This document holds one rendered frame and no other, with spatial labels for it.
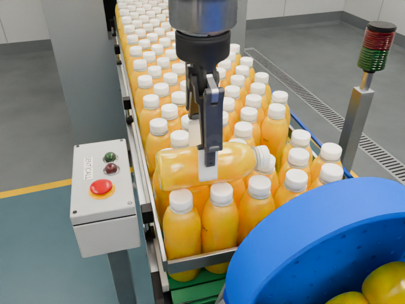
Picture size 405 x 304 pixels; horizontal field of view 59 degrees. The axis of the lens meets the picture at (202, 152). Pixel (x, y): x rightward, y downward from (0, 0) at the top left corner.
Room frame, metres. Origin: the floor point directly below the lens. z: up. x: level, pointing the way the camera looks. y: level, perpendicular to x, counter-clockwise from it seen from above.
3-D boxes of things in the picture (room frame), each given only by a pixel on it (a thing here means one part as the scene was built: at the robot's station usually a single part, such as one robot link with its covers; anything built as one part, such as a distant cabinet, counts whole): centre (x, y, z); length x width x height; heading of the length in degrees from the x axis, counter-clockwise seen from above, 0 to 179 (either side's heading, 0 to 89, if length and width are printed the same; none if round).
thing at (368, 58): (0.83, -0.41, 1.18); 0.06 x 0.06 x 0.05
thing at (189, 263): (0.45, -0.13, 0.96); 0.40 x 0.01 x 0.03; 104
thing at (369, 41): (0.83, -0.41, 1.23); 0.06 x 0.06 x 0.04
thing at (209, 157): (0.43, -0.01, 1.18); 0.03 x 0.01 x 0.05; 14
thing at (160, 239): (1.18, 0.26, 0.96); 1.60 x 0.01 x 0.03; 14
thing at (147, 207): (0.53, 0.11, 0.94); 0.03 x 0.02 x 0.08; 14
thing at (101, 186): (0.45, 0.17, 1.11); 0.04 x 0.04 x 0.01
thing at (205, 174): (0.45, -0.01, 1.16); 0.03 x 0.01 x 0.07; 104
